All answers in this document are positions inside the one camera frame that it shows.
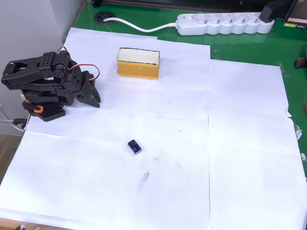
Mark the small black blue block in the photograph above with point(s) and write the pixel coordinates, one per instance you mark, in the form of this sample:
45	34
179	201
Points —
134	146

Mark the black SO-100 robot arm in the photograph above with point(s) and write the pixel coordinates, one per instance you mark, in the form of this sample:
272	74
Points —
36	79

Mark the yellow rectangular box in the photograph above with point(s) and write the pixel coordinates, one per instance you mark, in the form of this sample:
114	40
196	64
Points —
138	70

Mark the white paper sheet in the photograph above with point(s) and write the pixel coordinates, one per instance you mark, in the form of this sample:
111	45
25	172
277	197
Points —
72	187
182	83
108	103
251	143

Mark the orange black table clamp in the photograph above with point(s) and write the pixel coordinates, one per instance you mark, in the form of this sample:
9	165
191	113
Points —
38	109

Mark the white power strip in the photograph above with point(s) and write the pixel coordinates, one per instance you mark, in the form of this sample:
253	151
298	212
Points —
216	27

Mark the green desk mat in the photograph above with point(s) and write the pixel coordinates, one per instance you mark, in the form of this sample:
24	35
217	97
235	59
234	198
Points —
251	45

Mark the black plug adapter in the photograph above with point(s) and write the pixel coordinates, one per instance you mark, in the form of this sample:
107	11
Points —
271	12

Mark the red black small object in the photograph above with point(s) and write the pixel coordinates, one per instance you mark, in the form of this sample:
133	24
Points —
301	63

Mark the black box green sticker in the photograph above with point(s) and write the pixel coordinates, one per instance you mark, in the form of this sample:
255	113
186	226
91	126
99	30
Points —
297	14

